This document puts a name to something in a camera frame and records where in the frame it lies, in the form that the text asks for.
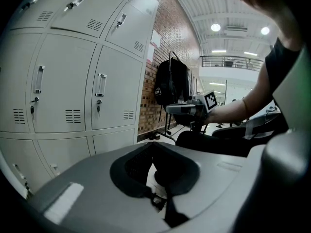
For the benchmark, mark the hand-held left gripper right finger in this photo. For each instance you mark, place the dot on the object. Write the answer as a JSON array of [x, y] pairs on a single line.
[[182, 176]]

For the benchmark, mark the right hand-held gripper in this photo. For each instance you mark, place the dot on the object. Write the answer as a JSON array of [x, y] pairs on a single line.
[[199, 103]]

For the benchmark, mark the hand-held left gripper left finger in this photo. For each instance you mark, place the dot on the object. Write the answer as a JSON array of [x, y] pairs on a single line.
[[128, 178]]

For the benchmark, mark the grey locker door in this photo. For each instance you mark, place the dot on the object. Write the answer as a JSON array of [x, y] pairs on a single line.
[[114, 141]]

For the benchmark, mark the white metal locker cabinet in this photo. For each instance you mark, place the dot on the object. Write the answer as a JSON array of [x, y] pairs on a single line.
[[65, 81]]

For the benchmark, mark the person's right forearm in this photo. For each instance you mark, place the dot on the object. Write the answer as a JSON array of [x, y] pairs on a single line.
[[230, 110]]

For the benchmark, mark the black coat rack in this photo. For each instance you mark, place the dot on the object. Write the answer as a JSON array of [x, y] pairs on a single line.
[[170, 120]]

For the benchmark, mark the black backpack with white tag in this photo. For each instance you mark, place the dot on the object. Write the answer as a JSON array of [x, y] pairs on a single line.
[[167, 84]]

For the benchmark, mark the person's black trousers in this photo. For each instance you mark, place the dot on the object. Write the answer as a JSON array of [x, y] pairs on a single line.
[[218, 144]]

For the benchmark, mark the pair of dark shoes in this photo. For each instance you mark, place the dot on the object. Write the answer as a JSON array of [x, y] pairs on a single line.
[[154, 137]]

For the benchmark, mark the black balcony railing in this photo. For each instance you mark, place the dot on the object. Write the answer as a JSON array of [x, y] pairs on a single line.
[[230, 61]]

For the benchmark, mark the white paper sheet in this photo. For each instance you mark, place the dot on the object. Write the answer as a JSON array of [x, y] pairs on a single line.
[[155, 39], [150, 53]]

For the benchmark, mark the round ceiling light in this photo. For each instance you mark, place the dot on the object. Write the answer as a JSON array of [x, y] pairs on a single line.
[[265, 30], [215, 27]]

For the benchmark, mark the ceiling air vent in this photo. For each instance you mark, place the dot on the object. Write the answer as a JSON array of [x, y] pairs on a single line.
[[236, 28]]

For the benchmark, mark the person's black sleeveless top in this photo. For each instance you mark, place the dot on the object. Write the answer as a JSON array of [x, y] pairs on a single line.
[[279, 64]]

